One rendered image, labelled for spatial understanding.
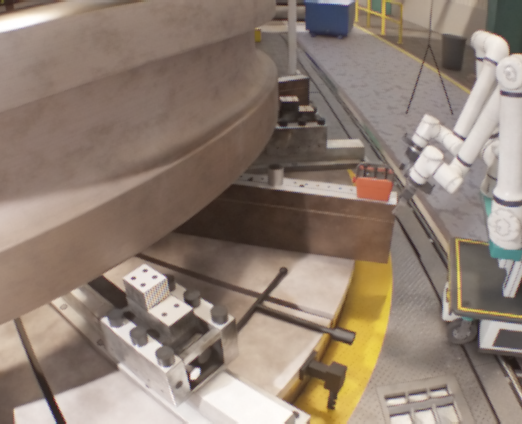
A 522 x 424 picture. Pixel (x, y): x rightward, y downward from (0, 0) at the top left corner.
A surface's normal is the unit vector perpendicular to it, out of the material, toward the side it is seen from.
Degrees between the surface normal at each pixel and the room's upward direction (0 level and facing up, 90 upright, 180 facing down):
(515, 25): 90
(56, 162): 83
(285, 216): 90
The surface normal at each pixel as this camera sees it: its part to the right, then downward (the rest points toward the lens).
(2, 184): 0.69, 0.33
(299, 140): 0.12, 0.51
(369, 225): -0.27, 0.51
